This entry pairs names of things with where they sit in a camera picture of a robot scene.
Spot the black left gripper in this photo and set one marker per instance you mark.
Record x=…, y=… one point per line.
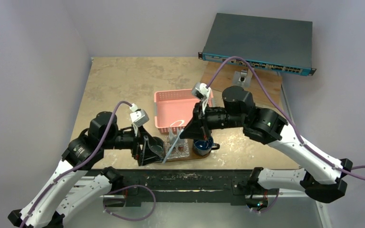
x=148, y=154

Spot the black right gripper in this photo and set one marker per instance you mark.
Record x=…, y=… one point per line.
x=198, y=118

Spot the blue toothbrush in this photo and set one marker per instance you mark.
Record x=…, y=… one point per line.
x=169, y=151

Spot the dark blue mug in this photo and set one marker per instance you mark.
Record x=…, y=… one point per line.
x=204, y=147

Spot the oval wooden tray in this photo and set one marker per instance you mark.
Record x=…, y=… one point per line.
x=192, y=155

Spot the pink plastic basket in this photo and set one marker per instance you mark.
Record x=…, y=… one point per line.
x=173, y=109

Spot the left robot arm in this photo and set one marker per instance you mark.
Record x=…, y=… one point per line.
x=54, y=205

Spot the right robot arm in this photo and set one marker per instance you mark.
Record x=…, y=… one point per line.
x=320, y=176

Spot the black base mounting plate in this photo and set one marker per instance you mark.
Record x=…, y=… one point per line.
x=236, y=187

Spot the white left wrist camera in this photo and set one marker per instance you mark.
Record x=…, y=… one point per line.
x=138, y=117

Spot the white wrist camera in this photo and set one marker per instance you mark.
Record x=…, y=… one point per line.
x=138, y=117
x=203, y=93

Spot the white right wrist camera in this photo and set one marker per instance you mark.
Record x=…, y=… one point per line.
x=203, y=93

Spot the metal stand bracket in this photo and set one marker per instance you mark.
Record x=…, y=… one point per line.
x=242, y=78

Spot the blue network switch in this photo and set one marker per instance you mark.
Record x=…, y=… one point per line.
x=282, y=45

